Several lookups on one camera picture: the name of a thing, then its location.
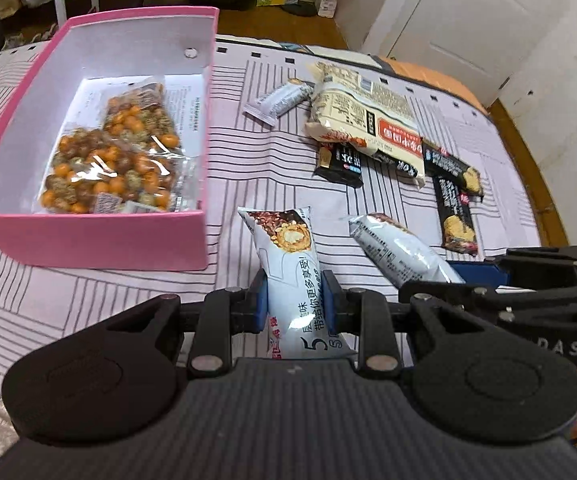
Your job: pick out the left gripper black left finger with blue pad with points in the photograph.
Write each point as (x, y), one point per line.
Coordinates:
(165, 320)

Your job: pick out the striped white bed sheet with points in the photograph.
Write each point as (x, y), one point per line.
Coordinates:
(374, 434)

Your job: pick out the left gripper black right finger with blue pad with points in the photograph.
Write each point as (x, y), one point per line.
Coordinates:
(423, 313)

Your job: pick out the white snack bar wrapper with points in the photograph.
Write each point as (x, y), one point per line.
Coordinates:
(398, 253)

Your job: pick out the white blue snack bar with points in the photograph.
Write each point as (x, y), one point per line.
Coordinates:
(287, 252)

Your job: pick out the small black snack packet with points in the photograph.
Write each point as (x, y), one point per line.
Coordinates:
(339, 163)

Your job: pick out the small grey snack bar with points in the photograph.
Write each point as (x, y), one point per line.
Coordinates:
(270, 107)

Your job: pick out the pink storage box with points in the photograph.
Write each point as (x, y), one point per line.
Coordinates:
(91, 58)

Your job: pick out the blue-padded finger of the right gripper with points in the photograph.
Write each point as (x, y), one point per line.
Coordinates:
(481, 273)

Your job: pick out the clear bag orange nuts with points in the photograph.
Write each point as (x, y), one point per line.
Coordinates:
(92, 173)

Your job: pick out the wooden bed frame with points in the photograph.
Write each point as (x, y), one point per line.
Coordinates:
(549, 224)

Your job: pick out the black cracker packet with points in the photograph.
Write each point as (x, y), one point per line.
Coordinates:
(439, 162)
(457, 226)

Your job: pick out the large cream snack bag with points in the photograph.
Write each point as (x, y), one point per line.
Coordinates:
(348, 108)

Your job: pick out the white door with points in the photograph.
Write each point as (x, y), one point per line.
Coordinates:
(481, 43)

